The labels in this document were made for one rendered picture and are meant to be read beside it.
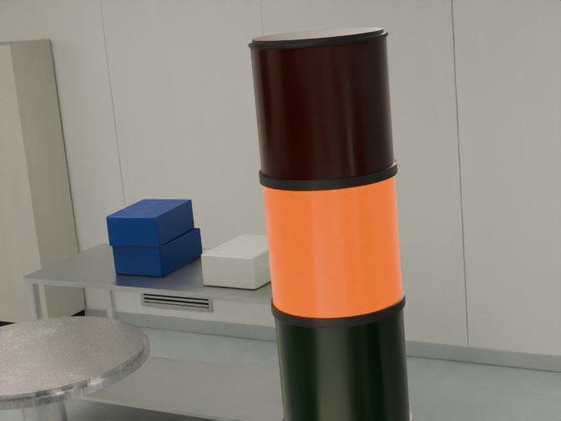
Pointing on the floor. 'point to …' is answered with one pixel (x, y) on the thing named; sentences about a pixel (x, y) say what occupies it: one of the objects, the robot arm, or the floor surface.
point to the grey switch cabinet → (32, 185)
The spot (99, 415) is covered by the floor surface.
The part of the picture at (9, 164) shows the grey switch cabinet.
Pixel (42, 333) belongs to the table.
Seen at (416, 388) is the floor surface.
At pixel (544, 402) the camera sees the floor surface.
